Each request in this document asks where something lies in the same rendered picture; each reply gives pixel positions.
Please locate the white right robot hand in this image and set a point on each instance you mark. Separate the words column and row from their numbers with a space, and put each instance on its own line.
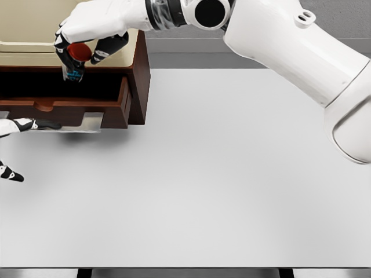
column 92, row 20

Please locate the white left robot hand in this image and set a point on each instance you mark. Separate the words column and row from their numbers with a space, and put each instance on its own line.
column 20, row 124

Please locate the red button switch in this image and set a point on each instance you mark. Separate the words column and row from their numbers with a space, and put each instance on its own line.
column 79, row 52

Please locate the brown cabinet drawer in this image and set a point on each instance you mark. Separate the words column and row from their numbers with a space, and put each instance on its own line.
column 72, row 111

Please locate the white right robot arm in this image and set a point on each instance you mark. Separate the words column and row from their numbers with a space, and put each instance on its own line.
column 290, row 46

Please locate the brown cabinet with cream top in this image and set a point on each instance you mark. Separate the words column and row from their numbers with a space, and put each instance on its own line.
column 142, row 87

